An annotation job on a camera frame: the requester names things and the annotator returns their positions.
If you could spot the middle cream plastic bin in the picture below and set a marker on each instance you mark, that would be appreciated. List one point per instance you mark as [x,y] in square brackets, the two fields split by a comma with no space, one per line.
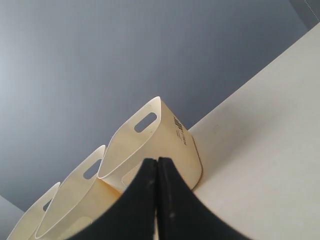
[77,203]

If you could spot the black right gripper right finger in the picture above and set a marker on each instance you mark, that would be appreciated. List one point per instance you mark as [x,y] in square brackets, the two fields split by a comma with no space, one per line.
[181,215]

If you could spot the left cream plastic bin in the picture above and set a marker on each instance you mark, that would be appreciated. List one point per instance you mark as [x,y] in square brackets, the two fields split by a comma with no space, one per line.
[27,225]

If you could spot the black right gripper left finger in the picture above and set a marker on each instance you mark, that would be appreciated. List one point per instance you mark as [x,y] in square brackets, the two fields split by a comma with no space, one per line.
[132,216]

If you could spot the cream plastic bin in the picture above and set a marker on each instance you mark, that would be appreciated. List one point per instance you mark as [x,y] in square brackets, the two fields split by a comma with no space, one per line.
[27,225]
[152,132]
[77,203]

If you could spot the right cream plastic bin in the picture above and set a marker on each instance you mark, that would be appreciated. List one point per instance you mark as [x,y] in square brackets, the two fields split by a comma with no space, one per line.
[152,132]

